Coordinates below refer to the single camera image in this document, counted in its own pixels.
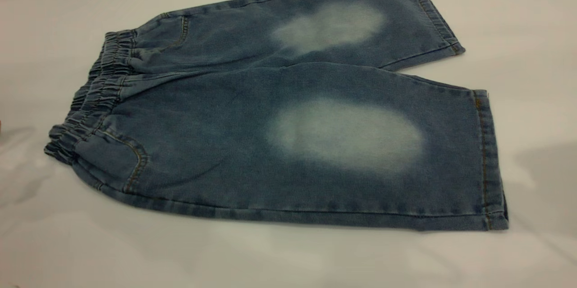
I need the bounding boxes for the blue denim shorts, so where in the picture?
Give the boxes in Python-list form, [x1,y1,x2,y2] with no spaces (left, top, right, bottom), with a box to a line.
[44,0,510,232]

